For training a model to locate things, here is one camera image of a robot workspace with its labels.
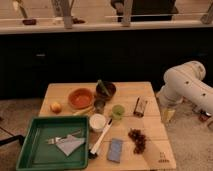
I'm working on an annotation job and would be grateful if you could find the dark grape bunch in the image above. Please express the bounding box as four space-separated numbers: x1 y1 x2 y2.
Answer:
128 129 146 154

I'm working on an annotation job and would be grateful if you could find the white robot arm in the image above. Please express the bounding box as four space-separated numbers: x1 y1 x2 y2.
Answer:
158 61 213 114

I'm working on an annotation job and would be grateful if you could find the small metal cup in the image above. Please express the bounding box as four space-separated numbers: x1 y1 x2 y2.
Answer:
94 100 105 114

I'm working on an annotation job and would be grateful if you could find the green plastic cup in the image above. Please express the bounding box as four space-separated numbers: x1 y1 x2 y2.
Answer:
111 105 125 120

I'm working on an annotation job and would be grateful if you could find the white cup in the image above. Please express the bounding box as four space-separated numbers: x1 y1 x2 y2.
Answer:
89 114 106 132

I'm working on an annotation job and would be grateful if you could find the green vegetable stick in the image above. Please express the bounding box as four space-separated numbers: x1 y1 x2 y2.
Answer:
97 79 110 96

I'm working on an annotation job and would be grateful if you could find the orange clay bowl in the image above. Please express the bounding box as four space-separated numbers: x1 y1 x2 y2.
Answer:
68 88 94 109

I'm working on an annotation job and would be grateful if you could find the dark snack packet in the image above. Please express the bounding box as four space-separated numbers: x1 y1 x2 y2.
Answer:
133 98 148 117

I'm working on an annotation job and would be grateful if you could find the wooden table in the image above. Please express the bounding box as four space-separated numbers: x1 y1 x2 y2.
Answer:
38 81 177 171

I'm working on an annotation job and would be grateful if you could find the yellow red apple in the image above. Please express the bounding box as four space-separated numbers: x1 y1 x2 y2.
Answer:
50 102 62 114

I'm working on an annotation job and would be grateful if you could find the blue sponge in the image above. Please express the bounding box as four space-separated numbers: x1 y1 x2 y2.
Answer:
107 138 123 163

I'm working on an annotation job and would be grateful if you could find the grey folded cloth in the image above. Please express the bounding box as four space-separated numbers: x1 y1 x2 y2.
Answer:
56 135 85 156

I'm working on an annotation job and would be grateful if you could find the metal fork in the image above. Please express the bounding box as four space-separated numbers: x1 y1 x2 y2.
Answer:
45 130 82 144

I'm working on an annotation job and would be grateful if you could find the green plastic tray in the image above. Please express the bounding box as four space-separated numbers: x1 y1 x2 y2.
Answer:
16 116 89 171

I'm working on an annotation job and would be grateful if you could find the white handled brush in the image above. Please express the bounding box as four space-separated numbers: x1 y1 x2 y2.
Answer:
88 120 112 159

